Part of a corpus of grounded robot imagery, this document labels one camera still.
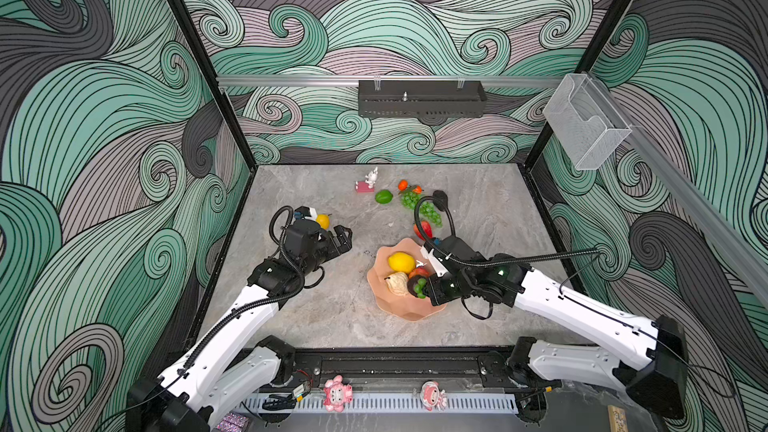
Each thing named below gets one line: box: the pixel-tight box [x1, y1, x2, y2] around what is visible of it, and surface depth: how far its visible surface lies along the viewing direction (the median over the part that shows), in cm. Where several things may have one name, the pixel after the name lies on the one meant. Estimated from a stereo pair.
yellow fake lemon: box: [388, 251, 416, 273], surface depth 89 cm
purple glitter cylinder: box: [215, 412, 249, 432], surface depth 65 cm
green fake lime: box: [375, 189, 393, 205], surface depth 109 cm
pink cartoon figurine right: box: [420, 380, 447, 411], surface depth 69 cm
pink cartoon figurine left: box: [323, 374, 353, 413], surface depth 69 cm
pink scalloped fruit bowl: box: [367, 238, 447, 321], surface depth 85 cm
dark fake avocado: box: [433, 190, 448, 211], surface depth 109 cm
